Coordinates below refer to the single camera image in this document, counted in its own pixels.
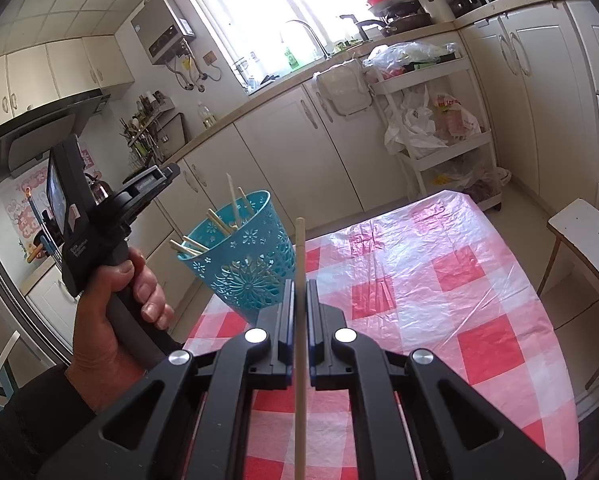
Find grey range hood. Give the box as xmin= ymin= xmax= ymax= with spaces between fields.
xmin=0 ymin=89 xmax=111 ymax=181

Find chrome faucet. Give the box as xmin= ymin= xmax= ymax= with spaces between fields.
xmin=279 ymin=19 xmax=331 ymax=61

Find white rolling cart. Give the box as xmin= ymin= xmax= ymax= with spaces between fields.
xmin=364 ymin=50 xmax=505 ymax=212

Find cream base kitchen cabinets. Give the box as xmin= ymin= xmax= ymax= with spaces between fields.
xmin=24 ymin=0 xmax=599 ymax=361

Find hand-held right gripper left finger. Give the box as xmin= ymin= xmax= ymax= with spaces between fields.
xmin=36 ymin=280 xmax=297 ymax=480

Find kitchen window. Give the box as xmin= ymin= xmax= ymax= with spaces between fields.
xmin=176 ymin=0 xmax=381 ymax=94

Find cream wall cabinets by hood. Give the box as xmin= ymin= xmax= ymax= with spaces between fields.
xmin=0 ymin=35 xmax=135 ymax=136

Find person's left forearm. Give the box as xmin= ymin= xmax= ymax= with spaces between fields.
xmin=0 ymin=364 xmax=101 ymax=480

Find wall spice rack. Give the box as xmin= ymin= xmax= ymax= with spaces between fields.
xmin=134 ymin=91 xmax=175 ymax=121

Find orange printed plastic bag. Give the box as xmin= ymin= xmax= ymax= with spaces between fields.
xmin=429 ymin=92 xmax=483 ymax=141

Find person's left hand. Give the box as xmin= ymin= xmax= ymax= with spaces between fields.
xmin=66 ymin=248 xmax=175 ymax=416

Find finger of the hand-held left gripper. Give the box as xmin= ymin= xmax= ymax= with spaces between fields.
xmin=122 ymin=162 xmax=181 ymax=202

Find steel kettle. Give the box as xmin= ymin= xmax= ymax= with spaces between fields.
xmin=88 ymin=170 xmax=113 ymax=204

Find red wall poster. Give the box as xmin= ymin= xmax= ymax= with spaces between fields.
xmin=2 ymin=142 xmax=93 ymax=262

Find hanging kitchen utensils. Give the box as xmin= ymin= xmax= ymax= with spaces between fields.
xmin=122 ymin=115 xmax=155 ymax=159

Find white wooden chair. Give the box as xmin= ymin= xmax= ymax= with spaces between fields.
xmin=537 ymin=198 xmax=599 ymax=397

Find white plastic bag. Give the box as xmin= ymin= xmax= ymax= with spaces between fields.
xmin=384 ymin=87 xmax=443 ymax=159

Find silver gas water heater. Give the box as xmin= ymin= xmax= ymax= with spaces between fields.
xmin=130 ymin=0 xmax=198 ymax=66

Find white hanging trash bin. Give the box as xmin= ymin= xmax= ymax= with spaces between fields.
xmin=313 ymin=57 xmax=375 ymax=117

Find clear plastic bottle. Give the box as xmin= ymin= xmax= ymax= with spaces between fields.
xmin=196 ymin=101 xmax=218 ymax=130

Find clear plastic grocery bag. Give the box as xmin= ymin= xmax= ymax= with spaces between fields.
xmin=367 ymin=42 xmax=458 ymax=81

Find red checked tablecloth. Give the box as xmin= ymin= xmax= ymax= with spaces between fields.
xmin=182 ymin=190 xmax=580 ymax=480

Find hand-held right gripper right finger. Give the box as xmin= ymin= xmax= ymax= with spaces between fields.
xmin=306 ymin=280 xmax=566 ymax=480

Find grey cutting board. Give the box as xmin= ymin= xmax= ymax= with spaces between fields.
xmin=154 ymin=112 xmax=186 ymax=154

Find white thermos jug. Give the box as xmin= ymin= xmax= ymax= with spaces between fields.
xmin=416 ymin=0 xmax=455 ymax=24

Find dark cooking pan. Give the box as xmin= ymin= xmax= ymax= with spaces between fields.
xmin=382 ymin=10 xmax=433 ymax=36

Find teal plastic utensil basket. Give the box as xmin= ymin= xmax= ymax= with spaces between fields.
xmin=176 ymin=190 xmax=298 ymax=332

